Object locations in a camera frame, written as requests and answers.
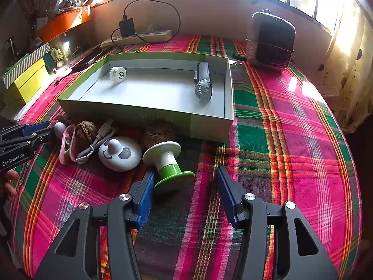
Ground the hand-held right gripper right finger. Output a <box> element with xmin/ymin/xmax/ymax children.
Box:
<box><xmin>216</xmin><ymin>166</ymin><xmax>340</xmax><ymax>280</ymax></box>

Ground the black bike light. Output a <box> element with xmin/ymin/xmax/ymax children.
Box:
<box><xmin>194</xmin><ymin>62</ymin><xmax>214</xmax><ymax>100</ymax></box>

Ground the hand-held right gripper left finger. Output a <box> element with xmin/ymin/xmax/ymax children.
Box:
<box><xmin>33</xmin><ymin>171</ymin><xmax>156</xmax><ymax>280</ymax></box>

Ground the white round cap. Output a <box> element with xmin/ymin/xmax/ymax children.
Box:
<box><xmin>109</xmin><ymin>66</ymin><xmax>127</xmax><ymax>81</ymax></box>

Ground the yellow box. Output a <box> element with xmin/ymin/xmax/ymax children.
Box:
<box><xmin>4</xmin><ymin>55</ymin><xmax>53</xmax><ymax>105</ymax></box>

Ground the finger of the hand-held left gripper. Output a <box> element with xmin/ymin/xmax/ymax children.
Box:
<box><xmin>0</xmin><ymin>122</ymin><xmax>59</xmax><ymax>140</ymax></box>
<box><xmin>0</xmin><ymin>130</ymin><xmax>55</xmax><ymax>153</ymax></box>

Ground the white cable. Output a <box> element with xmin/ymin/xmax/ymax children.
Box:
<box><xmin>74</xmin><ymin>119</ymin><xmax>117</xmax><ymax>164</ymax></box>

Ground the green striped box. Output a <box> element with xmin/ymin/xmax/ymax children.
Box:
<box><xmin>2</xmin><ymin>43</ymin><xmax>51</xmax><ymax>89</ymax></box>

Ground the green and white cardboard box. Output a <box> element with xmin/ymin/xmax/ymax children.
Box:
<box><xmin>57</xmin><ymin>52</ymin><xmax>234</xmax><ymax>143</ymax></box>

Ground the green tin with label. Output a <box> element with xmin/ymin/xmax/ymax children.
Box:
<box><xmin>44</xmin><ymin>41</ymin><xmax>72</xmax><ymax>73</ymax></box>

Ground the black phone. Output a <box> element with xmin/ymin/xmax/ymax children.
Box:
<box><xmin>71</xmin><ymin>49</ymin><xmax>111</xmax><ymax>72</ymax></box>

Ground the white power strip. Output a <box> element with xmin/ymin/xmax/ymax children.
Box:
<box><xmin>101</xmin><ymin>30</ymin><xmax>171</xmax><ymax>48</ymax></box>

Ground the brown walnut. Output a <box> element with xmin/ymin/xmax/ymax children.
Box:
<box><xmin>142</xmin><ymin>122</ymin><xmax>177</xmax><ymax>152</ymax></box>
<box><xmin>75</xmin><ymin>120</ymin><xmax>98</xmax><ymax>152</ymax></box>

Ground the thin black cable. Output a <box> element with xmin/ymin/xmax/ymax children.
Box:
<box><xmin>54</xmin><ymin>70</ymin><xmax>73</xmax><ymax>86</ymax></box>

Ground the person's left hand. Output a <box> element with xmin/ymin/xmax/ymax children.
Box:
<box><xmin>0</xmin><ymin>169</ymin><xmax>20</xmax><ymax>202</ymax></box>

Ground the white round smiley-face toy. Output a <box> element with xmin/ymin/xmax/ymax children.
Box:
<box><xmin>98</xmin><ymin>136</ymin><xmax>142</xmax><ymax>172</ymax></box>

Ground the orange box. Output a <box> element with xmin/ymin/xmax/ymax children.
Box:
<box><xmin>37</xmin><ymin>6</ymin><xmax>91</xmax><ymax>43</ymax></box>

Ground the black charger adapter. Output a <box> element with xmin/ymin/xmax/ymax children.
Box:
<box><xmin>119</xmin><ymin>18</ymin><xmax>136</xmax><ymax>37</ymax></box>

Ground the grey desktop heater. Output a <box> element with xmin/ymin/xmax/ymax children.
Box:
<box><xmin>246</xmin><ymin>10</ymin><xmax>296</xmax><ymax>71</ymax></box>

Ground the black charger cable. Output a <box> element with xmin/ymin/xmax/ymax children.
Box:
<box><xmin>111</xmin><ymin>0</ymin><xmax>181</xmax><ymax>53</ymax></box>

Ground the plaid blanket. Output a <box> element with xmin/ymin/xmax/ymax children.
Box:
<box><xmin>10</xmin><ymin>34</ymin><xmax>363</xmax><ymax>280</ymax></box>

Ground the green and white spool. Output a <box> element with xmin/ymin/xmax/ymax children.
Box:
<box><xmin>142</xmin><ymin>141</ymin><xmax>195</xmax><ymax>193</ymax></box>

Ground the beige patterned curtain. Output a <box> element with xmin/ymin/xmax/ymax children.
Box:
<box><xmin>329</xmin><ymin>0</ymin><xmax>373</xmax><ymax>132</ymax></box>

